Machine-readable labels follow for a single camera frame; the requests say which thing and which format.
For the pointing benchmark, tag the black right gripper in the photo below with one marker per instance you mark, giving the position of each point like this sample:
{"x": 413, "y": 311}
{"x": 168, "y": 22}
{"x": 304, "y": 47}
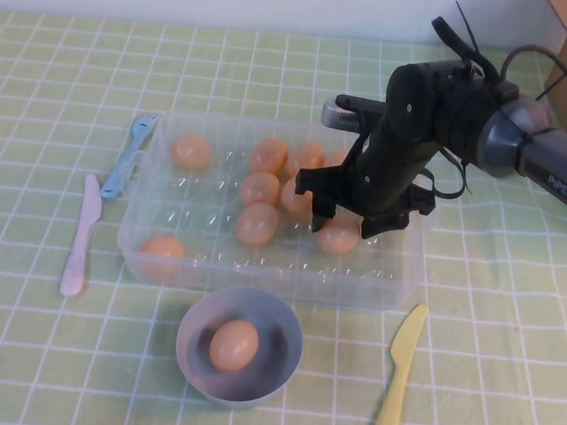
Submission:
{"x": 387, "y": 177}

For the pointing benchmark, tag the brown egg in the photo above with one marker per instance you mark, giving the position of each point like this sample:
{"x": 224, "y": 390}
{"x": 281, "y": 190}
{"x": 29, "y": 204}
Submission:
{"x": 161, "y": 255}
{"x": 259, "y": 189}
{"x": 338, "y": 241}
{"x": 256, "y": 224}
{"x": 306, "y": 154}
{"x": 287, "y": 199}
{"x": 336, "y": 158}
{"x": 269, "y": 155}
{"x": 233, "y": 346}
{"x": 190, "y": 150}

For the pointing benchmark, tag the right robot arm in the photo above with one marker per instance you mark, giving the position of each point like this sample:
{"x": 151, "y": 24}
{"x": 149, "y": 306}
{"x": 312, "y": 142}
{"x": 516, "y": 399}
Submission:
{"x": 559, "y": 164}

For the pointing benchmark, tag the clear plastic egg box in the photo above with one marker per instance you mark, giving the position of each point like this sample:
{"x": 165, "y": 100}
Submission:
{"x": 214, "y": 206}

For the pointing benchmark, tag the yellow plastic knife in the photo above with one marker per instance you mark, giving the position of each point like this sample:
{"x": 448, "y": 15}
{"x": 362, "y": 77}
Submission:
{"x": 386, "y": 423}

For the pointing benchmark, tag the blue-grey bowl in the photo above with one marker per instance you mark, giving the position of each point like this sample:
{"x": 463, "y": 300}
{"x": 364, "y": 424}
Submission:
{"x": 189, "y": 359}

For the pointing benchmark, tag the light blue plastic fork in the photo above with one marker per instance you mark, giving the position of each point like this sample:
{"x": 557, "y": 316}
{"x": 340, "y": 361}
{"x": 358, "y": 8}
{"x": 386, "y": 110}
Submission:
{"x": 116, "y": 171}

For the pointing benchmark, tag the pale pink plastic knife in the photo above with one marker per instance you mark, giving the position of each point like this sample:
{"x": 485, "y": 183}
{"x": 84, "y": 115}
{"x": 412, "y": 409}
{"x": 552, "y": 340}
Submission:
{"x": 78, "y": 253}

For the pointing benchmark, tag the green checked tablecloth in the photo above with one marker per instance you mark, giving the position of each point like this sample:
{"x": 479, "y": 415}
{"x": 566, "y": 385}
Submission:
{"x": 48, "y": 99}

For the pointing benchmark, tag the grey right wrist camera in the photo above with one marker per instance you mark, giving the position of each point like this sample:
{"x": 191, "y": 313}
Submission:
{"x": 340, "y": 117}

